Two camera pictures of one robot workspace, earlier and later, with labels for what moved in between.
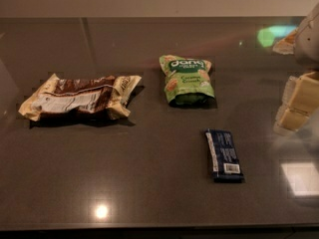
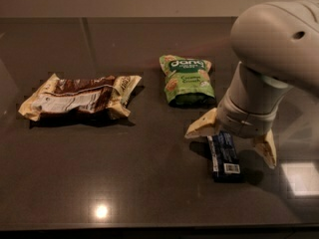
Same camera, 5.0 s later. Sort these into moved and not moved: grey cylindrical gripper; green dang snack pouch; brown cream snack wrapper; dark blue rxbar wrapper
Moved: grey cylindrical gripper
Not moved: green dang snack pouch; brown cream snack wrapper; dark blue rxbar wrapper
